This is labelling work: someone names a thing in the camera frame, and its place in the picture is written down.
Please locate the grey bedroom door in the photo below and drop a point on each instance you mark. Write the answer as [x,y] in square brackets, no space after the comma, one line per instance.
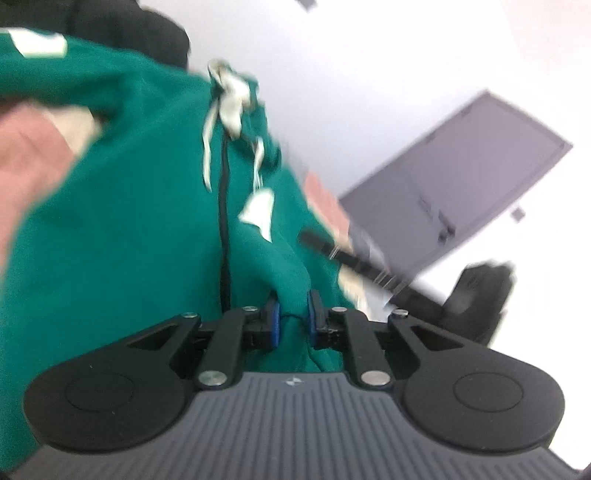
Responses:
[454,181]

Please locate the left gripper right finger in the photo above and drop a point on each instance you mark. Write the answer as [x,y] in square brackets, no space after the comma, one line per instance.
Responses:
[455,390]

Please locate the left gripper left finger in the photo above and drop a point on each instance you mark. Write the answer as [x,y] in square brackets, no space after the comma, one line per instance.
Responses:
[123,394]

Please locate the black puffer jacket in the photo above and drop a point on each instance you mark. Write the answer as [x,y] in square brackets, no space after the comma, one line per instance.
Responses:
[116,24]

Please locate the green hoodie white print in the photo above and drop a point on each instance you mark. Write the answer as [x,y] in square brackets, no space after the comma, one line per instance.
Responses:
[183,204]

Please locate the patchwork quilt bed cover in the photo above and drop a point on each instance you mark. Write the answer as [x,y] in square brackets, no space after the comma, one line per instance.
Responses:
[39,146]

